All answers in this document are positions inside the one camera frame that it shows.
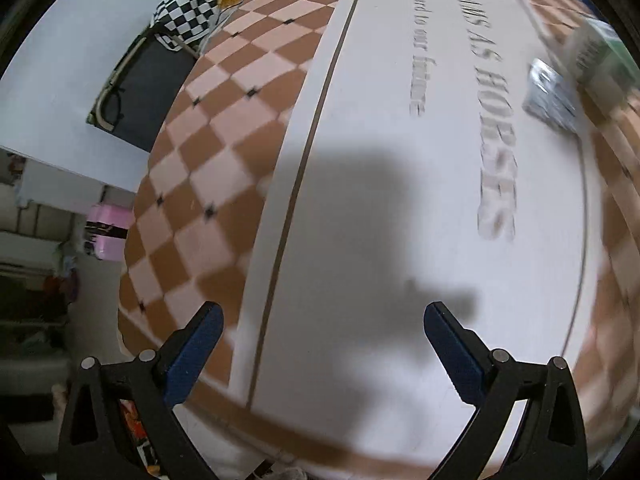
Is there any black chair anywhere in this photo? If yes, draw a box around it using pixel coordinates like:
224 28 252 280
86 24 202 154

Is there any tall green white box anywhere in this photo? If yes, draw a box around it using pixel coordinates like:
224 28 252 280
567 17 640 92

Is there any red box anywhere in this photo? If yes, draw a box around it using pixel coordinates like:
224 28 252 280
119 399 152 463

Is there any black white checkered cloth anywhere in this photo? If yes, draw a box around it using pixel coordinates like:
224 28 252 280
151 0 234 54

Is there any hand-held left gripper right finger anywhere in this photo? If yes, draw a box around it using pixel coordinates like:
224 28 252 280
424 301 588 480

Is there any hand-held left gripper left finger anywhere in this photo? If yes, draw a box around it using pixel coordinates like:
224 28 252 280
57 301 224 480

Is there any small silver blister pack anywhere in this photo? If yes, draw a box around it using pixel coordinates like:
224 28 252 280
522 57 582 134

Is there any pink suitcase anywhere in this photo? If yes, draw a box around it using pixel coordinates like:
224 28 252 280
84 203 136 262

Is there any checkered brown pink tablecloth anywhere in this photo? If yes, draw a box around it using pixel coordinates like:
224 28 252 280
117 0 640 479

